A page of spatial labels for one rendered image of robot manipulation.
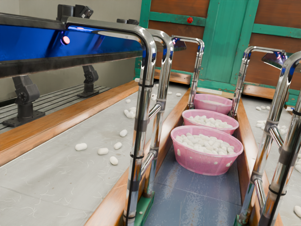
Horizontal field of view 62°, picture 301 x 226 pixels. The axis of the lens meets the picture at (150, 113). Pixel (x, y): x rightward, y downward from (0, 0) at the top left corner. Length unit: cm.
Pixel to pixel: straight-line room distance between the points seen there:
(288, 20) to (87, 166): 163
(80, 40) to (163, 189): 50
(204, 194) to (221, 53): 130
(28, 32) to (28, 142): 50
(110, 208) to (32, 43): 34
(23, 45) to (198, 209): 58
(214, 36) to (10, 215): 167
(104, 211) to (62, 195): 13
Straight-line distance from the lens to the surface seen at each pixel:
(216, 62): 193
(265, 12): 196
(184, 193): 79
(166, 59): 55
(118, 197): 58
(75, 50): 46
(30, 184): 68
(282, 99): 56
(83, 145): 81
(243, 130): 117
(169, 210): 72
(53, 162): 76
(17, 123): 120
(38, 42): 40
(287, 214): 74
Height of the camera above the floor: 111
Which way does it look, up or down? 17 degrees down
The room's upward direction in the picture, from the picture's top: 8 degrees clockwise
